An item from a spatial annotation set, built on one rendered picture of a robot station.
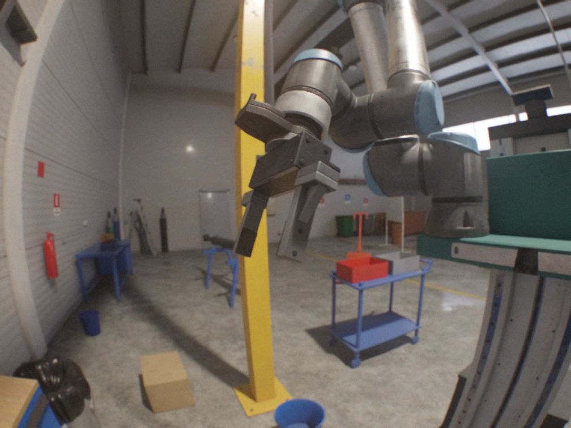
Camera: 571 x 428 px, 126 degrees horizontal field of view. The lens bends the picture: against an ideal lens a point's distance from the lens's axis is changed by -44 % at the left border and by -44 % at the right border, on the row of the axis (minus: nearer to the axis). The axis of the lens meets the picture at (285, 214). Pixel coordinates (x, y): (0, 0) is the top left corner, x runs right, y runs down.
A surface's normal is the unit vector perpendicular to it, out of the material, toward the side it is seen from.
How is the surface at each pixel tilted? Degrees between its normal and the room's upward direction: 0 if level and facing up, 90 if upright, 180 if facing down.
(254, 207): 83
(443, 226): 70
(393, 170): 99
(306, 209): 111
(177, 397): 90
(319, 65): 75
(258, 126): 155
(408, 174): 105
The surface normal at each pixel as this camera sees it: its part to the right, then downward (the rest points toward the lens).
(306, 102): 0.06, -0.26
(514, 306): -0.92, 0.04
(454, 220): -0.63, -0.29
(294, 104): -0.18, -0.32
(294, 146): -0.81, -0.36
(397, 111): -0.63, 0.40
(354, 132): -0.44, 0.77
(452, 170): -0.68, 0.05
